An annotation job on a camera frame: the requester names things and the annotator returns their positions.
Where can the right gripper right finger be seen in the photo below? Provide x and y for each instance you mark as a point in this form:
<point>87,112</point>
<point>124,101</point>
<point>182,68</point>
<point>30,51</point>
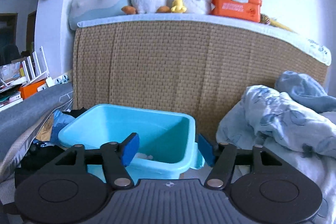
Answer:
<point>221,158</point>

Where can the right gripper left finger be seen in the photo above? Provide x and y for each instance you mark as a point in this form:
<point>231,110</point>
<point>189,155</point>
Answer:
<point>115,158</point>

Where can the pile of dark clothes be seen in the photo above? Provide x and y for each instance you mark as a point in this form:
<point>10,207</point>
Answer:
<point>45,146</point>

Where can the blue floral duvet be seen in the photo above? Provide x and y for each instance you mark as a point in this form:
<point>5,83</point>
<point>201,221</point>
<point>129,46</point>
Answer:
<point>295,120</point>

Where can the woven rattan headboard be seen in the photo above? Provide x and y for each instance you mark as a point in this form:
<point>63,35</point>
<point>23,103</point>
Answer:
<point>194,64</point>

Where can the white power strip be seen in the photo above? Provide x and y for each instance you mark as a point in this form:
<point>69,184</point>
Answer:
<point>63,79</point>

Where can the grey pillow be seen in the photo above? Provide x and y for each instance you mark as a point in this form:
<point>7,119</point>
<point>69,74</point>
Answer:
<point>21,123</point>

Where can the white wifi router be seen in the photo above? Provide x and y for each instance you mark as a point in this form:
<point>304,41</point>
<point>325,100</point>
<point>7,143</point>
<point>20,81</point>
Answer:
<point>35,68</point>

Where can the yellow item on headboard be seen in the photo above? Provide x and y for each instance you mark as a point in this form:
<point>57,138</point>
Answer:
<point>264,19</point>

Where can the orange first aid box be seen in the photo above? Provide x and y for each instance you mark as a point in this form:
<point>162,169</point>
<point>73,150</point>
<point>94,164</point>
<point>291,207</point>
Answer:
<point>239,9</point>

